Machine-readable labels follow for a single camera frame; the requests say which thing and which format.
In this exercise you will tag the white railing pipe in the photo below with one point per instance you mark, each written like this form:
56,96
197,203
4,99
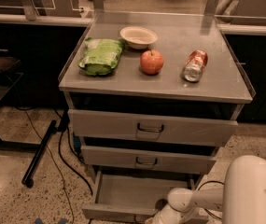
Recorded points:
46,20

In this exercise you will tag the grey top drawer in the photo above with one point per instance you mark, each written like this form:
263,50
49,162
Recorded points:
163,129

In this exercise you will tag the grey middle drawer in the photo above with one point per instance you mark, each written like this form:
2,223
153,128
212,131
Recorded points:
148,160

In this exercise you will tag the red soda can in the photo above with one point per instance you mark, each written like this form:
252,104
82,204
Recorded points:
193,68

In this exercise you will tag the grey drawer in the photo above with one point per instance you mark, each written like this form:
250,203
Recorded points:
148,160
132,196
163,129

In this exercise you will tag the red apple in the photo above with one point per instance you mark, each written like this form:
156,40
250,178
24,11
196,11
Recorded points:
151,62

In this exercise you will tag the white paper bowl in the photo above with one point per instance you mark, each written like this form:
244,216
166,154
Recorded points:
138,37

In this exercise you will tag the grey drawer cabinet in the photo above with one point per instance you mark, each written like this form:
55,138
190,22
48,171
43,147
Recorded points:
160,92

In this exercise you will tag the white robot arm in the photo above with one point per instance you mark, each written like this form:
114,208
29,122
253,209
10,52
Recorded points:
242,199

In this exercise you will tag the green chip bag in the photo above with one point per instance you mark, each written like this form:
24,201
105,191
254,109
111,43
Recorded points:
101,56

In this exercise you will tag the grey bottom drawer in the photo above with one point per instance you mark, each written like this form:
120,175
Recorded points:
132,196

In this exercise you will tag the black metal stand leg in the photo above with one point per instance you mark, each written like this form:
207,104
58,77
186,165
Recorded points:
28,178

